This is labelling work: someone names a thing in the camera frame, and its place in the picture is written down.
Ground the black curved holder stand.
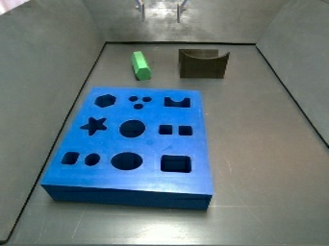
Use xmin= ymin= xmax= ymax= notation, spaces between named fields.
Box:
xmin=179 ymin=49 xmax=229 ymax=79

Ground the green hexagonal prism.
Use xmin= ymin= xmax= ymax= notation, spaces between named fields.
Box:
xmin=131 ymin=51 xmax=151 ymax=81

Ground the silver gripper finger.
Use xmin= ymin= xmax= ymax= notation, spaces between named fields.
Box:
xmin=176 ymin=0 xmax=187 ymax=23
xmin=135 ymin=0 xmax=145 ymax=22

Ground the blue foam shape-sorter block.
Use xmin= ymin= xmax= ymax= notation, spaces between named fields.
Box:
xmin=41 ymin=87 xmax=213 ymax=210

